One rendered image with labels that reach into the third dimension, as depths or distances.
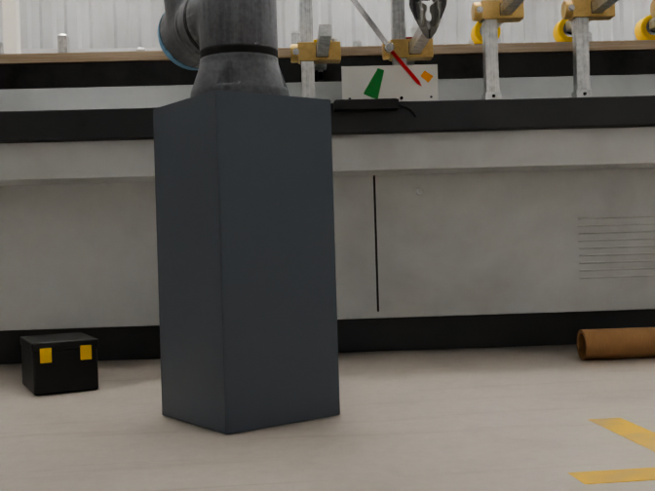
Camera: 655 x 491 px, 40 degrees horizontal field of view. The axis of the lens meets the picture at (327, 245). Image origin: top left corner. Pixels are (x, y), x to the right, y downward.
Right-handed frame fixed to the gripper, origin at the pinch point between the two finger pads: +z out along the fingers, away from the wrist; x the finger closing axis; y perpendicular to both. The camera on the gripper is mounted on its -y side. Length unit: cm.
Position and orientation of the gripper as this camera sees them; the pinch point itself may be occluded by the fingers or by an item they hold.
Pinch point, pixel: (428, 34)
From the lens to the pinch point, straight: 226.4
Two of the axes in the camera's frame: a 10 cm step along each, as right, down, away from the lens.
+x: 10.0, -0.3, 0.3
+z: 0.3, 10.0, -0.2
